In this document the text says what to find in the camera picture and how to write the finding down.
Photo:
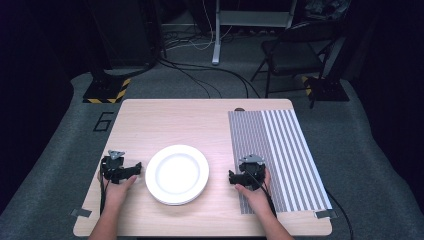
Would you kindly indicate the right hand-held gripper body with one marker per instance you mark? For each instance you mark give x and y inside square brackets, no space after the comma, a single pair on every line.
[254,173]

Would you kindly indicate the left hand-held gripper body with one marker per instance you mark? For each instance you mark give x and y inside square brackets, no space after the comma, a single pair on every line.
[111,168]

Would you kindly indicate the person's left hand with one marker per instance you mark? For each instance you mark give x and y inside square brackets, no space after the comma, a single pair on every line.
[115,193]

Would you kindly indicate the person's right hand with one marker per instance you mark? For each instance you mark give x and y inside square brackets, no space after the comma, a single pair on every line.
[258,200]

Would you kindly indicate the grey white striped placemat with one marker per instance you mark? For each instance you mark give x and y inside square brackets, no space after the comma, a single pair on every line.
[290,150]

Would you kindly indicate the grey tape strip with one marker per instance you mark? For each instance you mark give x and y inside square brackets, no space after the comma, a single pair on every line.
[81,212]
[326,214]

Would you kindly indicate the small dark round knob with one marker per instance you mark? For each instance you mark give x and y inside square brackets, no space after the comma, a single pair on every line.
[239,109]

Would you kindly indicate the black yellow striped stand base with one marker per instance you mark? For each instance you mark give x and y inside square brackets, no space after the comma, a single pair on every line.
[106,90]
[328,90]

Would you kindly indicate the black folding chair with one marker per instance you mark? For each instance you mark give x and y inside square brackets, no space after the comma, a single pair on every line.
[290,55]

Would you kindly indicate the large black cabinet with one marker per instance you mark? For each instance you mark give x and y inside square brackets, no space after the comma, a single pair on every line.
[123,33]

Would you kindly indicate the white metal stand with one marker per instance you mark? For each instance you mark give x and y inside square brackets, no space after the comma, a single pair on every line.
[216,40]

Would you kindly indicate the dark clutter pile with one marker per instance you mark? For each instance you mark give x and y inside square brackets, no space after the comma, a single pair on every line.
[326,9]

